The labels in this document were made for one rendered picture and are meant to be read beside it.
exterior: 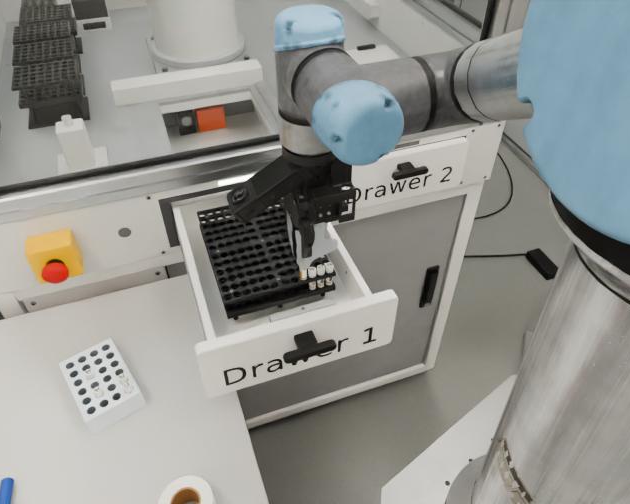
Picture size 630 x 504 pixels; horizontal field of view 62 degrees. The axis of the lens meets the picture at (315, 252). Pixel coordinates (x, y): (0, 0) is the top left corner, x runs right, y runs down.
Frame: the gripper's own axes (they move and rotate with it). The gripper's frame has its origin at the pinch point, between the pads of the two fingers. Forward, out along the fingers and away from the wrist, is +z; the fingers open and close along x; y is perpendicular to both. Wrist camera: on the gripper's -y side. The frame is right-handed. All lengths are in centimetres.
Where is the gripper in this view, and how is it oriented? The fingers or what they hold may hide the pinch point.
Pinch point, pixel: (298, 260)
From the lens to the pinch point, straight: 78.8
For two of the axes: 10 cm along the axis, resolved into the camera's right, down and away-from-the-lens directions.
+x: -3.4, -6.5, 6.8
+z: 0.0, 7.2, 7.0
